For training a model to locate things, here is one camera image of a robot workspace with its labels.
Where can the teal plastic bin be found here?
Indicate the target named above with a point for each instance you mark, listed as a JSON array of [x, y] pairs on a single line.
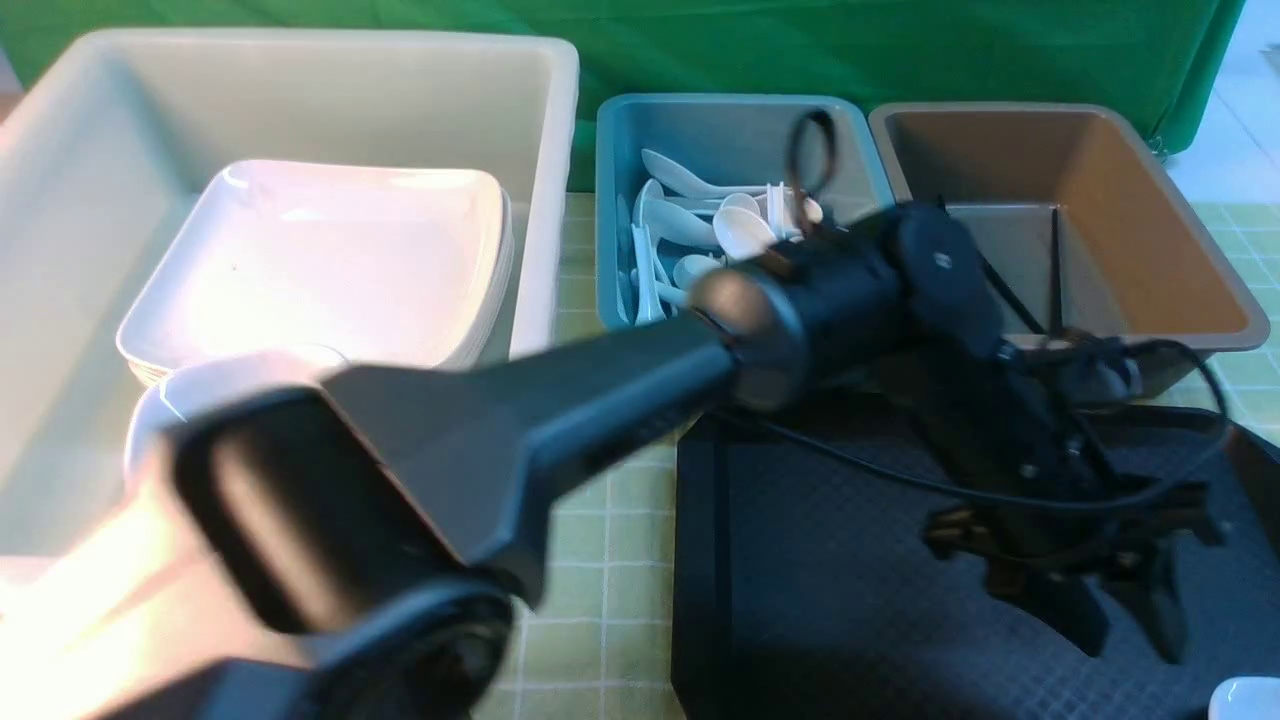
[[725, 139]]

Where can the white spoon middle of bin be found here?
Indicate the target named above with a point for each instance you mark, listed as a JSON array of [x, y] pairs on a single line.
[[669, 222]]

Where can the white spoon of bin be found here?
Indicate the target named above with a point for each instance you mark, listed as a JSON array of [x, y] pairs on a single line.
[[681, 180], [669, 222]]

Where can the large white plastic bin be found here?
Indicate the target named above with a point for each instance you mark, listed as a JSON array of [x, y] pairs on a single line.
[[101, 164]]

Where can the green cloth backdrop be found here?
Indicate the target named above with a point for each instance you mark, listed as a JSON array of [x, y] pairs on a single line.
[[1152, 62]]

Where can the white small dish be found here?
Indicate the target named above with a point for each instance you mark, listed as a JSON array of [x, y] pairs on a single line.
[[1247, 698]]

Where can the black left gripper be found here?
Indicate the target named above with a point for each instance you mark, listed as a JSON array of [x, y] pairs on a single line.
[[1040, 495]]

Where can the stack of white square plates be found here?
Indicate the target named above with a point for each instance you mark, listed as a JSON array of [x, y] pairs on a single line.
[[385, 266]]

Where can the white spoon top of bin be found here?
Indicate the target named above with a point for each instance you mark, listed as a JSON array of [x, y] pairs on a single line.
[[681, 180]]

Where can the brown plastic bin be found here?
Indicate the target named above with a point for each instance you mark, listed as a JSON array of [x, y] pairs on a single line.
[[1137, 262]]

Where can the white ceramic soup spoon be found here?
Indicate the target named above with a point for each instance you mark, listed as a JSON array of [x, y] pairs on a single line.
[[741, 234]]

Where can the stack of white small bowls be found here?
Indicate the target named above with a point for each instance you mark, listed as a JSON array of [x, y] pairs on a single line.
[[195, 389]]

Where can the black chopstick in brown bin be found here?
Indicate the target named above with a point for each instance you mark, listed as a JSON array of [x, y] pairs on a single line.
[[1010, 298]]

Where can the black textured serving tray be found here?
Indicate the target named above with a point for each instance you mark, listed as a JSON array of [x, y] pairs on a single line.
[[803, 591]]

